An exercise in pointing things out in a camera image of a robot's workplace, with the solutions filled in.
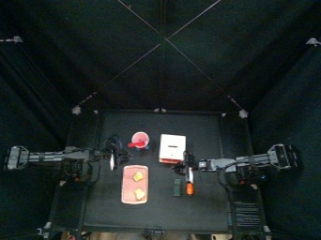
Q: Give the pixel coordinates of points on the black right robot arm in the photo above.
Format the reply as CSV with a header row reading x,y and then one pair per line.
x,y
254,159

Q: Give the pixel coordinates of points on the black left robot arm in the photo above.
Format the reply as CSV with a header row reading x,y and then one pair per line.
x,y
45,155

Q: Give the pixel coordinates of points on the red plastic cup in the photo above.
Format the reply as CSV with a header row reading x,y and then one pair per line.
x,y
140,137

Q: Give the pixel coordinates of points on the yellow toy pepper piece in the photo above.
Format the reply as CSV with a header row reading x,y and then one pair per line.
x,y
137,176

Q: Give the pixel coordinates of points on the white box red edge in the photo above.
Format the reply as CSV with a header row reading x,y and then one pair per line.
x,y
171,148

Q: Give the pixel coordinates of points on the pink tray with food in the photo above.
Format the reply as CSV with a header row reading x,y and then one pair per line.
x,y
127,187

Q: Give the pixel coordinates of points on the grey frame corner bracket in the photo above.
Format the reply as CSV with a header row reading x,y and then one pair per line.
x,y
16,39
159,110
243,113
311,41
75,109

